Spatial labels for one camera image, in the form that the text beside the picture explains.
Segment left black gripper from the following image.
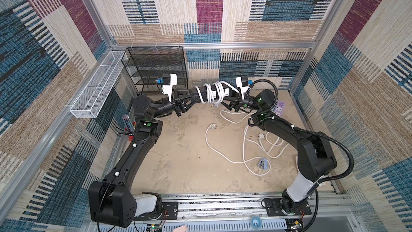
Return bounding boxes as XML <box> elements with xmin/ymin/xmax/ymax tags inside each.
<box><xmin>151</xmin><ymin>90</ymin><xmax>200</xmax><ymax>122</ymax></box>

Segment black power strip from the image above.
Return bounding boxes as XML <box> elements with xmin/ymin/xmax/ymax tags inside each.
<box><xmin>190</xmin><ymin>83</ymin><xmax>240</xmax><ymax>103</ymax></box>

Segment grey cord of black strip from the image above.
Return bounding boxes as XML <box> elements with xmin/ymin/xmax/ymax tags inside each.
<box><xmin>194</xmin><ymin>80</ymin><xmax>255</xmax><ymax>125</ymax></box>

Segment white cord of purple strip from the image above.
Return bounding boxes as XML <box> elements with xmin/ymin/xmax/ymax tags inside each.
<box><xmin>205</xmin><ymin>123</ymin><xmax>271</xmax><ymax>177</ymax></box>

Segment white cord of teal strip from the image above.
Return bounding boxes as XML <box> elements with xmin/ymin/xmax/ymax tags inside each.
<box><xmin>244</xmin><ymin>125</ymin><xmax>290</xmax><ymax>160</ymax></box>

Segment purple power strip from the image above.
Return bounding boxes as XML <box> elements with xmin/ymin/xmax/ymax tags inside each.
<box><xmin>272</xmin><ymin>101</ymin><xmax>286</xmax><ymax>117</ymax></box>

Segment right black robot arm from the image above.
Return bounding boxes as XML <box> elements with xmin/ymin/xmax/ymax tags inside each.
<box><xmin>223</xmin><ymin>89</ymin><xmax>337</xmax><ymax>215</ymax></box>

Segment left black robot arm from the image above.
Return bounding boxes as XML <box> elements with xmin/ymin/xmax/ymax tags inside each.
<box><xmin>88</xmin><ymin>89</ymin><xmax>207</xmax><ymax>228</ymax></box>

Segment pens in red cup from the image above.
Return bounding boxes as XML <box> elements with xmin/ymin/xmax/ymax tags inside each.
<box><xmin>116</xmin><ymin>114</ymin><xmax>135</xmax><ymax>136</ymax></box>

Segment blue binder clip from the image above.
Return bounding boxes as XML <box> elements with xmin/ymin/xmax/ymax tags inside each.
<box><xmin>258</xmin><ymin>157</ymin><xmax>269</xmax><ymax>170</ymax></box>

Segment blue round sticker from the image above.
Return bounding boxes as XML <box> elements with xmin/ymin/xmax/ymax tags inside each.
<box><xmin>250</xmin><ymin>215</ymin><xmax>262</xmax><ymax>230</ymax></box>

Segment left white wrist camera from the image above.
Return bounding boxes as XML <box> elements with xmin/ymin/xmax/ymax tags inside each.
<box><xmin>156</xmin><ymin>74</ymin><xmax>177</xmax><ymax>103</ymax></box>

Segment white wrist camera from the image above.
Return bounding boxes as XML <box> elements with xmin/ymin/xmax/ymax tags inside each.
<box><xmin>156</xmin><ymin>74</ymin><xmax>177</xmax><ymax>103</ymax></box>
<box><xmin>236</xmin><ymin>77</ymin><xmax>253</xmax><ymax>100</ymax></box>

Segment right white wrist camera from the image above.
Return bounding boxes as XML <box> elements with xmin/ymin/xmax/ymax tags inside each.
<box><xmin>236</xmin><ymin>77</ymin><xmax>253</xmax><ymax>100</ymax></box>

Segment black wire shelf rack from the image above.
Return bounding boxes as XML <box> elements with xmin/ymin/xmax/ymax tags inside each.
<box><xmin>122</xmin><ymin>46</ymin><xmax>189</xmax><ymax>95</ymax></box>

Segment white mesh wall basket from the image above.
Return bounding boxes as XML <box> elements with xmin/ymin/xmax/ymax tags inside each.
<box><xmin>70</xmin><ymin>51</ymin><xmax>124</xmax><ymax>119</ymax></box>

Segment aluminium front rail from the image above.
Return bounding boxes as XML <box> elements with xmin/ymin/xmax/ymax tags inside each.
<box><xmin>82</xmin><ymin>193</ymin><xmax>358</xmax><ymax>232</ymax></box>

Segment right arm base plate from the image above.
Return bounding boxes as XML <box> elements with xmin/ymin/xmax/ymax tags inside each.
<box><xmin>261</xmin><ymin>198</ymin><xmax>312</xmax><ymax>217</ymax></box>

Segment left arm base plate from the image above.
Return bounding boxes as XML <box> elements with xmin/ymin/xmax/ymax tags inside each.
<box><xmin>134</xmin><ymin>201</ymin><xmax>179</xmax><ymax>221</ymax></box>

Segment black corrugated cable conduit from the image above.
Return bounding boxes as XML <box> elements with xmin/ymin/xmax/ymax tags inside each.
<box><xmin>246</xmin><ymin>78</ymin><xmax>355</xmax><ymax>232</ymax></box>

